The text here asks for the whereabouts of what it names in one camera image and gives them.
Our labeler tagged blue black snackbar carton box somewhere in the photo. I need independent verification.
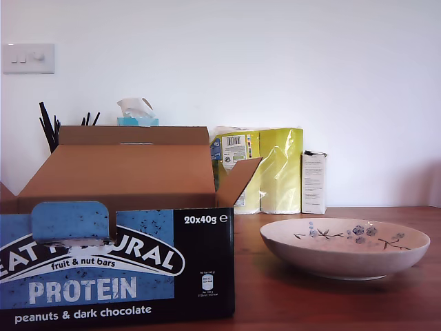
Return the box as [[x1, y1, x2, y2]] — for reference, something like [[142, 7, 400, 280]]
[[0, 125, 265, 327]]

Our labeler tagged teal tissue box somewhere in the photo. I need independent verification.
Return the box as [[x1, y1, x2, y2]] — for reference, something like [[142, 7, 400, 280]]
[[116, 117, 160, 128]]

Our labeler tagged small white carton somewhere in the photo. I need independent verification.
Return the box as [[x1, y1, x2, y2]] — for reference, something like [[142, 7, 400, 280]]
[[301, 150, 329, 214]]

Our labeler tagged floral ceramic plate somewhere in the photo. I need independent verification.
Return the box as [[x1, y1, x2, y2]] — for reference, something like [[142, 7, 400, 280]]
[[259, 218, 432, 281]]

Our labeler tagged yellow paper towel pack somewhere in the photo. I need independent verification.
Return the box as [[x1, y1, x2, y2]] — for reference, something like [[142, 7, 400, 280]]
[[209, 126, 305, 216]]

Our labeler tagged white light switch plate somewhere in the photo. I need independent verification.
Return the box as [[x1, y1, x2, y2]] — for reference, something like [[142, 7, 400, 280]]
[[2, 43, 56, 75]]

